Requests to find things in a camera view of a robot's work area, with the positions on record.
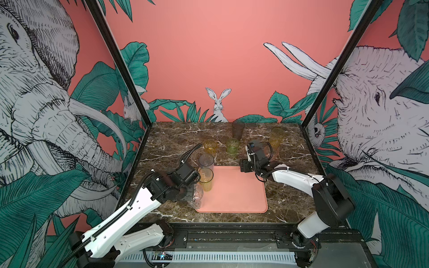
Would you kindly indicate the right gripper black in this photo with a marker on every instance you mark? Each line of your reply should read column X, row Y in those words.
column 244, row 164

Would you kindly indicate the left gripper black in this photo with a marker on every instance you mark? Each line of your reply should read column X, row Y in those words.
column 189, row 197

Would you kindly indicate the tall light green tumbler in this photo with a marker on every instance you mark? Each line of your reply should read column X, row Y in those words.
column 206, row 178

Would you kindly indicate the tall yellow tumbler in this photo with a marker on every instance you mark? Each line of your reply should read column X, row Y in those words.
column 276, row 137

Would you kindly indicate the pink plastic tray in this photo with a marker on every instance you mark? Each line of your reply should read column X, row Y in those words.
column 234, row 192

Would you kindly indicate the tall blue-grey clear tumbler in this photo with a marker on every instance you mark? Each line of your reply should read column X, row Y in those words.
column 206, row 161

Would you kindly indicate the tall dark grey tumbler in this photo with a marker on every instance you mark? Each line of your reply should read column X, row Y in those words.
column 237, row 129

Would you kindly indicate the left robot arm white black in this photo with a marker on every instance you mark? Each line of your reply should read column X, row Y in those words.
column 109, row 242

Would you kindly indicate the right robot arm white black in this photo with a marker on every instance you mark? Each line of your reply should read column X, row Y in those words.
column 333, row 203

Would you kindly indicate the short green tumbler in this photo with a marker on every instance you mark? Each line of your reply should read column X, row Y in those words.
column 232, row 146

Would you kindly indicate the short yellow tumbler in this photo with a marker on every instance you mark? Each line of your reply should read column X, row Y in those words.
column 210, row 146

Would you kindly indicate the white perforated strip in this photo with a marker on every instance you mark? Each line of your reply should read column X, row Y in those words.
column 156, row 257

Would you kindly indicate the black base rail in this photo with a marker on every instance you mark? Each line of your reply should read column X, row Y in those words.
column 182, row 235

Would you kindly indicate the right black frame post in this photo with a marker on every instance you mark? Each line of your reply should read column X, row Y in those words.
column 369, row 12

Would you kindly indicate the black frame post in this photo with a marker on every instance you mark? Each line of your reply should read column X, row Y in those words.
column 369, row 12
column 102, row 25

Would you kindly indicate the left black frame post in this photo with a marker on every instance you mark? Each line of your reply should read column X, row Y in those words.
column 102, row 25

